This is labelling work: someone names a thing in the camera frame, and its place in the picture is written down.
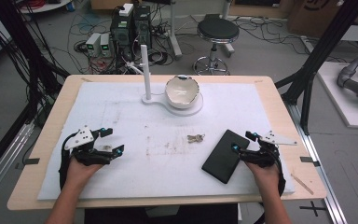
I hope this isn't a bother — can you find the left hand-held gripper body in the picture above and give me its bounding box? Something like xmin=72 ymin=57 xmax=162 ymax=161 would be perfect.
xmin=62 ymin=125 xmax=113 ymax=167

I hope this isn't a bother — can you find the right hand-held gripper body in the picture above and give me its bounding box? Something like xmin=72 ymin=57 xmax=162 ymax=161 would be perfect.
xmin=239 ymin=130 xmax=298 ymax=169

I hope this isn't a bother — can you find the black smartphone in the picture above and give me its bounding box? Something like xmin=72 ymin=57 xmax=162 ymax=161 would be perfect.
xmin=200 ymin=129 xmax=251 ymax=185

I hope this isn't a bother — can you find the person's left hand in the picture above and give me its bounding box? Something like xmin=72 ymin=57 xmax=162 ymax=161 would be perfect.
xmin=66 ymin=156 xmax=105 ymax=189

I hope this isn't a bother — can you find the person's right hand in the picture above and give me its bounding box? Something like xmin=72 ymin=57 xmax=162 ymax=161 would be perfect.
xmin=244 ymin=160 xmax=282 ymax=194

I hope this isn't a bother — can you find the bunch of metal keys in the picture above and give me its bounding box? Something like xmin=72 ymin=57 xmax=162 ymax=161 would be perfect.
xmin=186 ymin=133 xmax=206 ymax=145

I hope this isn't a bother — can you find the wooden table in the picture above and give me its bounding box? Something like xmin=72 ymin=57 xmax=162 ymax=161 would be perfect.
xmin=7 ymin=74 xmax=328 ymax=212

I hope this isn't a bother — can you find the white foam mat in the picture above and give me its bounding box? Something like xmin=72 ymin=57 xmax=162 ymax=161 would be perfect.
xmin=36 ymin=80 xmax=296 ymax=202

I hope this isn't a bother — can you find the thin wooden stick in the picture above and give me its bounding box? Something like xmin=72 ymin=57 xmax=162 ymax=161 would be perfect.
xmin=290 ymin=173 xmax=315 ymax=196

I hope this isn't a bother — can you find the white stand with pole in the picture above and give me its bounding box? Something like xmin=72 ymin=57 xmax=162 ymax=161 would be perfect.
xmin=139 ymin=44 xmax=205 ymax=118

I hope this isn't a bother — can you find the white eggshell-shaped bowl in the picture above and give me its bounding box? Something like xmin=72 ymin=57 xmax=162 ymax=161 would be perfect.
xmin=164 ymin=74 xmax=200 ymax=110

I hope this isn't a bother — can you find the grey power supply unit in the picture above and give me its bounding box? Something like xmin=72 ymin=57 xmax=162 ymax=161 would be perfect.
xmin=99 ymin=33 xmax=113 ymax=58
xmin=85 ymin=32 xmax=103 ymax=58

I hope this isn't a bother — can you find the white base board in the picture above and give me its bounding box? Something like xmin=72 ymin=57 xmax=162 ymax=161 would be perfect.
xmin=316 ymin=61 xmax=358 ymax=130

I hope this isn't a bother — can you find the black computer tower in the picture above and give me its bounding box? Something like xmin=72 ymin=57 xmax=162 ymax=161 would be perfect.
xmin=109 ymin=11 xmax=135 ymax=62
xmin=132 ymin=4 xmax=153 ymax=49

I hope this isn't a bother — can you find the black round stool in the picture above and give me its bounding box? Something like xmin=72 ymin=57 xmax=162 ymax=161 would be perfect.
xmin=192 ymin=18 xmax=241 ymax=77

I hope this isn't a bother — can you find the white table leg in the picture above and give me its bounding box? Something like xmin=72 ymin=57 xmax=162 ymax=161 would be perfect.
xmin=167 ymin=0 xmax=184 ymax=60

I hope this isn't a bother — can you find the white box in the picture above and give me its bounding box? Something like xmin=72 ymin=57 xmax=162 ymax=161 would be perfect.
xmin=117 ymin=3 xmax=135 ymax=18

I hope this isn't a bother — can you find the cardboard box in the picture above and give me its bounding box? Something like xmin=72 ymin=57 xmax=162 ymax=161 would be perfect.
xmin=286 ymin=0 xmax=344 ymax=39

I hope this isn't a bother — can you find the aluminium rail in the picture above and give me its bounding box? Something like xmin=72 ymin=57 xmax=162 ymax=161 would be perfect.
xmin=284 ymin=101 xmax=349 ymax=224
xmin=0 ymin=121 xmax=35 ymax=209

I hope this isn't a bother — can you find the black frame post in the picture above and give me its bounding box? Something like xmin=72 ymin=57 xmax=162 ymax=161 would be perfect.
xmin=0 ymin=0 xmax=71 ymax=185
xmin=274 ymin=0 xmax=358 ymax=136

